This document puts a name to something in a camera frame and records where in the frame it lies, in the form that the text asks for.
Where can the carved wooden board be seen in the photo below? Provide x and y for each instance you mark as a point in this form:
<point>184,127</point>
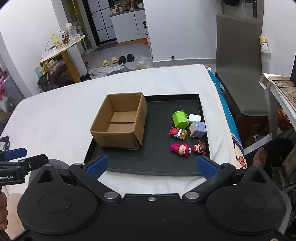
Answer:
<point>284,87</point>

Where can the black bag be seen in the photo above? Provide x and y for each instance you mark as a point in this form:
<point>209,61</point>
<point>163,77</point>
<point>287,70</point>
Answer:
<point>279,150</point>

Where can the clear glass jar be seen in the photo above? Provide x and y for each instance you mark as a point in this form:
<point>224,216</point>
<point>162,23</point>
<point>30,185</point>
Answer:
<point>71,31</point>

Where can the yellow and white bottle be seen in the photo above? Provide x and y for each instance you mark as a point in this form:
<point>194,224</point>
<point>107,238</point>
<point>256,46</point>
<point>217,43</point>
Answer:
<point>263,44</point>

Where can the person's left hand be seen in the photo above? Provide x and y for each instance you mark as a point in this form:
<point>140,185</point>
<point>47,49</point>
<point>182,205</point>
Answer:
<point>2,210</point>

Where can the white charger cube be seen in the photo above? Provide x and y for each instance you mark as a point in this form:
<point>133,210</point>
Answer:
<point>194,117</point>

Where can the red figurine with yellow jar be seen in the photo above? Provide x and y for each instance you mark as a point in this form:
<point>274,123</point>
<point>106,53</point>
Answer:
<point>173,132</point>

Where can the brown cardboard box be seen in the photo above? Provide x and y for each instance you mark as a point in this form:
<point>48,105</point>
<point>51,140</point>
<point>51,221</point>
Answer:
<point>118,104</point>

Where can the yellow round table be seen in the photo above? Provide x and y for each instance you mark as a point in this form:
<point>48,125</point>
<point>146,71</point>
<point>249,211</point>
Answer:
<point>69,62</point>

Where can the grey chair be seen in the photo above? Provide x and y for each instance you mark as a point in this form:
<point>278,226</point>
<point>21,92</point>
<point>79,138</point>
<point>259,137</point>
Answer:
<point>238,69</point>

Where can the brown carton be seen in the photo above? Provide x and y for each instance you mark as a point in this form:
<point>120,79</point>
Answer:
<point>64,38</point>

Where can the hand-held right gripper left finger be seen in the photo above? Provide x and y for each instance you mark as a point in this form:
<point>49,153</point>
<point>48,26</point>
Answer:
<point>97,165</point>

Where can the green hexagonal box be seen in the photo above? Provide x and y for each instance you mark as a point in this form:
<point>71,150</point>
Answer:
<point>180,119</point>

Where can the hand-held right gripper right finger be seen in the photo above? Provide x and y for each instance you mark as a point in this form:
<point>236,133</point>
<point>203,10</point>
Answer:
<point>207,169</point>

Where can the black and white patterned cloth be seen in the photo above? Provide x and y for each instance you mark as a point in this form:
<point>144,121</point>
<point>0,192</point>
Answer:
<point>4,140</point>

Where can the lilac toy box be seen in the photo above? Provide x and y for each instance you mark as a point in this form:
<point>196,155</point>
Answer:
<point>198,129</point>

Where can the pink plush toy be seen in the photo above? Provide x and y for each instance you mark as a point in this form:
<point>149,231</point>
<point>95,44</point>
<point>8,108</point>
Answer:
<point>2,85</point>

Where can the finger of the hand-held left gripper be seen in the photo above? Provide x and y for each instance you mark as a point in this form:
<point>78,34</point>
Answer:
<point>13,153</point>
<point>32,161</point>

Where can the clear plastic bag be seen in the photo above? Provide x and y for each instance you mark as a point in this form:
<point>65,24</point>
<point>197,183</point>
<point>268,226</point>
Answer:
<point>142,62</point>

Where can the white spray bottle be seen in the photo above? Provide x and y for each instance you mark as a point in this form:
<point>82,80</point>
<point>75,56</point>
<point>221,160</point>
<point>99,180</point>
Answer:
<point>145,30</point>

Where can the black framed glass door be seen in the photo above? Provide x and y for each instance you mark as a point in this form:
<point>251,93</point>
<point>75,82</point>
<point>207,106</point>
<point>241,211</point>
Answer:
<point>101,20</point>

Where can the white side table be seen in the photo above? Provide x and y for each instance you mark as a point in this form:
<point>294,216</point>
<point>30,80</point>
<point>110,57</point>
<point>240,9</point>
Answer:
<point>269,89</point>

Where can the magenta figurine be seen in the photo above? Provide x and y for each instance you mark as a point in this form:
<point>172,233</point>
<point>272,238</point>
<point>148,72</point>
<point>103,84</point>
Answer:
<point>179,148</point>

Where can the black tray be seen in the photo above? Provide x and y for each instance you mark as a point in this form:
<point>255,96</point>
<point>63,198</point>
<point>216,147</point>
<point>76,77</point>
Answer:
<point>157,157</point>

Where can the blue printed bedsheet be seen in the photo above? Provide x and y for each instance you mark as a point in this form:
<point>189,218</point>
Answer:
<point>227,109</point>

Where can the white cabinet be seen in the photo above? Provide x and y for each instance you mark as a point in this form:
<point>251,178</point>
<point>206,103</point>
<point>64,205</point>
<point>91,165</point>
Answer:
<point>124,27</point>

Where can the orange basket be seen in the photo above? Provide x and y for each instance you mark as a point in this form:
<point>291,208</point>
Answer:
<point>283,118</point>

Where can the person's foot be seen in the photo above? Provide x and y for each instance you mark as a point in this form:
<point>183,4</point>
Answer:
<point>260,156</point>

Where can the green bottle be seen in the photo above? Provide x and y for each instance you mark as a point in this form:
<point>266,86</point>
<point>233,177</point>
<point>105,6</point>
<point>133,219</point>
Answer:
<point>54,39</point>

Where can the blue tissue box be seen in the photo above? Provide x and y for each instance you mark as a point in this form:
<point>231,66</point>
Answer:
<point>38,71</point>

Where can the white plastic bag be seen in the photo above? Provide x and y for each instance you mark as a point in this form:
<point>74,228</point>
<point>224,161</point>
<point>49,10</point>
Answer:
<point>101,71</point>

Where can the brown-haired doll figurine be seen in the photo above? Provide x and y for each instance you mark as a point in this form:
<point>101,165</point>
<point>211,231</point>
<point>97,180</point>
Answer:
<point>201,147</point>

